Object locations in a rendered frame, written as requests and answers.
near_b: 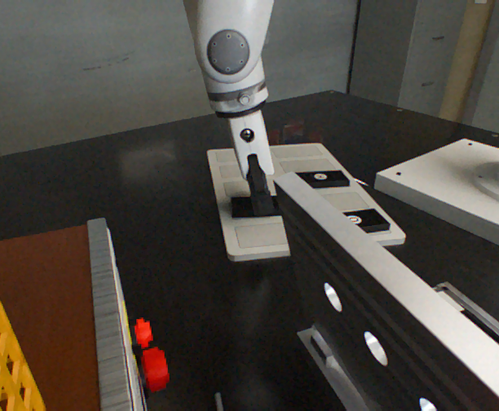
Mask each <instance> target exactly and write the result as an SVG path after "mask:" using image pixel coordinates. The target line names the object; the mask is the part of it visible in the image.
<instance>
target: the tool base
mask: <svg viewBox="0 0 499 411"><path fill-rule="evenodd" d="M444 285H446V286H447V287H448V289H450V290H451V291H452V292H453V293H455V295H457V296H459V297H460V298H461V299H463V300H464V301H465V302H466V303H468V304H469V305H470V306H471V307H473V308H474V309H475V310H476V311H477V312H478V313H479V314H481V315H482V316H483V317H485V318H486V319H487V320H489V321H490V322H491V323H492V324H494V325H495V326H496V327H497V328H499V322H497V321H496V320H494V319H493V318H492V317H491V316H490V315H489V314H487V313H486V312H485V310H483V309H482V308H481V307H479V306H477V305H476V304H475V303H473V302H472V301H470V300H469V299H468V298H467V297H466V296H465V295H464V294H462V293H461V292H460V291H458V290H457V289H455V287H453V286H452V285H450V284H449V283H448V282H447V281H446V282H444V283H441V284H438V285H437V286H436V287H433V289H438V288H439V287H441V286H444ZM296 348H297V349H298V350H299V352H300V354H301V355H302V357H303V359H304V360H305V361H306V363H307V365H309V367H310V368H311V371H312V372H313V374H314V375H315V377H316V379H317V381H318V382H319V384H320V385H321V387H322V388H323V390H324V391H325V394H326V395H327V397H328V398H329V401H330V402H331V404H333V406H334V408H335V409H336V410H337V411H369V409H368V407H367V406H366V404H365V403H364V400H363V399H362V397H361V396H360V394H359V392H358V391H357V390H356V389H355V388H354V386H353V385H352V384H351V382H350V380H349V379H348V377H347V376H346V375H345V374H344V372H343V371H342V368H341V367H340V365H339V364H338V362H337V361H336V360H335V359H334V358H333V356H332V352H331V350H330V349H329V347H328V346H327V344H326V342H325V340H324V339H323V338H322V337H321V335H320V334H319V332H318V331H317V329H316V330H314V329H313V328H311V329H306V330H303V331H301V332H297V337H296Z"/></svg>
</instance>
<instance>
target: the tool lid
mask: <svg viewBox="0 0 499 411"><path fill-rule="evenodd" d="M273 184H274V188H275V191H276V197H277V201H278V205H279V208H280V215H281V219H282V223H283V226H284V229H285V232H286V236H287V241H288V244H289V250H290V254H291V258H292V261H293V265H294V272H295V276H296V279H297V282H298V289H299V293H300V297H301V300H302V307H303V310H304V314H305V318H306V320H307V322H308V323H310V325H311V326H312V328H313V329H314V330H316V329H317V331H318V332H319V334H320V335H321V337H322V338H323V339H324V340H325V342H326V344H327V346H328V347H329V349H330V350H331V352H332V356H333V358H334V359H335V360H336V361H337V362H338V364H339V365H340V367H341V368H342V371H343V372H344V374H345V375H346V376H347V377H348V379H349V380H350V382H351V384H352V385H353V386H354V388H355V389H356V390H357V391H358V392H359V394H360V396H361V397H362V399H363V400H364V403H365V404H366V406H367V407H368V409H369V411H436V409H437V410H438V411H499V344H498V343H497V342H494V341H493V340H492V339H491V338H490V337H489V336H488V335H487V334H486V333H485V332H484V331H483V330H482V329H480V328H479V327H478V326H476V325H474V324H473V323H472V322H471V321H470V320H468V319H467V318H466V317H465V316H463V315H462V314H461V312H460V311H458V310H457V309H456V308H455V307H454V306H452V305H451V304H450V303H449V302H447V301H446V300H445V299H444V298H442V297H441V296H440V295H439V294H438V293H436V292H435V291H434V290H433V289H431V288H430V286H429V285H428V284H426V283H425V282H424V281H423V280H422V279H420V278H419V277H418V276H417V275H415V274H414V273H413V272H412V271H411V270H408V269H407V268H406V267H405V266H404V265H403V264H402V263H401V262H400V261H399V260H398V259H397V258H396V257H395V256H393V255H392V254H391V253H390V252H388V251H387V250H385V249H384V248H382V247H381V246H380V245H379V244H378V243H377V242H376V241H375V240H374V239H372V238H371V237H370V236H369V234H367V233H366V232H365V231H364V230H363V229H360V228H359V227H358V226H357V225H355V224H354V223H353V222H352V221H351V220H350V219H349V218H348V217H347V216H345V215H344V214H343V213H342V212H340V211H339V210H338V208H336V207H335V206H333V205H332V204H331V203H330V202H328V201H327V200H326V199H325V198H323V197H322V196H321V195H320V194H319V193H318V192H317V191H316V190H315V189H313V188H312V187H310V186H309V185H307V184H306V183H305V182H304V180H303V179H301V178H300V177H299V176H298V175H296V174H295V173H294V172H293V171H290V172H289V173H286V174H283V175H281V176H278V177H276V178H274V179H273ZM379 345H380V346H379Z"/></svg>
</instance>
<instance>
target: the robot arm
mask: <svg viewBox="0 0 499 411"><path fill-rule="evenodd" d="M273 3H274V0H183V4H184V7H185V11H186V14H187V18H188V23H189V26H190V30H191V33H192V39H193V42H194V49H195V56H196V59H197V63H198V64H199V66H200V68H201V74H202V77H203V81H205V87H206V90H207V94H208V96H209V100H210V107H211V109H212V110H214V111H215V113H216V116H217V117H222V118H225V119H226V123H227V129H228V133H229V136H231V140H232V145H233V148H234V151H235V154H236V159H237V162H238V165H239V167H240V170H241V174H242V177H243V179H245V180H247V182H248V185H249V192H250V199H251V202H252V206H253V211H254V216H255V217H259V216H263V215H267V214H273V213H274V207H273V203H272V196H271V192H270V190H269V189H268V185H267V177H266V174H267V175H273V174H274V169H273V164H272V158H271V153H270V148H269V145H268V141H267V133H266V129H265V125H264V120H263V115H262V112H261V109H262V108H264V107H265V106H266V104H267V101H266V98H267V97H268V93H267V85H266V80H265V76H264V71H263V62H262V58H261V54H262V49H263V44H264V41H265V37H266V34H267V27H268V24H269V20H270V17H271V13H272V7H273ZM265 173H266V174H265ZM471 178H472V181H473V183H474V184H475V186H476V187H477V188H479V189H480V190H481V191H482V192H484V193H486V194H488V195H489V196H490V197H493V198H495V199H497V200H499V161H494V162H488V163H484V164H482V165H479V166H476V167H475V168H474V170H473V172H472V176H471Z"/></svg>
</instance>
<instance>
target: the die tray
mask: <svg viewBox="0 0 499 411"><path fill-rule="evenodd" d="M269 148H270V153H271V158H272V164H273V169H274V174H273V175H267V174H266V173H265V174H266V177H267V185H268V189H269V190H270V192H271V196H275V195H276V191H275V188H274V184H273V179H274V178H276V177H278V176H281V175H283V174H286V173H289V172H290V171H293V172H308V171H323V170H342V171H343V173H344V174H345V175H346V176H347V178H348V179H349V180H350V186H349V187H341V188H315V190H316V191H317V192H318V193H319V194H320V195H321V196H322V197H323V198H325V199H326V200H327V201H328V202H330V203H331V204H332V205H333V206H335V207H336V208H338V210H339V211H340V212H342V213H344V212H351V211H357V210H364V209H369V208H375V209H376V211H377V212H378V213H379V214H380V215H381V216H382V217H383V218H384V219H385V220H387V221H388V222H390V223H391V227H390V230H387V231H380V232H371V233H367V234H369V236H370V237H371V238H372V239H374V240H375V241H376V242H377V243H378V244H379V245H380V246H384V245H400V244H403V243H404V238H405V234H404V232H403V231H402V230H401V229H400V228H399V227H398V226H397V225H396V224H395V223H394V221H393V220H392V219H391V218H390V217H389V216H388V215H387V214H385V213H384V212H383V211H382V208H381V207H380V206H379V205H378V204H377V203H376V202H375V201H374V200H373V199H372V197H371V196H370V195H369V194H368V193H367V192H366V191H365V190H364V189H363V188H362V187H361V186H360V185H359V184H358V183H357V182H356V181H355V180H354V179H353V178H352V177H351V175H350V174H349V173H348V172H347V171H346V170H345V169H344V168H343V167H342V166H341V165H340V163H339V162H338V161H337V160H335V159H334V158H333V157H332V156H331V154H330V153H329V151H328V150H327V149H326V148H325V147H324V146H323V145H322V144H291V145H276V146H269ZM208 160H209V164H210V172H211V176H212V180H213V185H214V193H215V197H216V201H217V206H218V211H219V218H220V223H221V227H222V231H223V239H224V244H225V248H226V251H227V257H228V258H229V259H231V260H232V261H241V260H249V259H265V258H272V257H280V256H289V255H291V254H290V250H289V244H288V241H287V236H286V232H285V229H284V226H283V223H282V219H281V216H268V217H249V218H233V217H232V204H231V197H250V189H249V185H248V182H247V180H245V179H243V177H242V174H241V170H240V167H239V165H238V162H237V159H236V154H235V151H234V148H223V149H211V150H209V151H208Z"/></svg>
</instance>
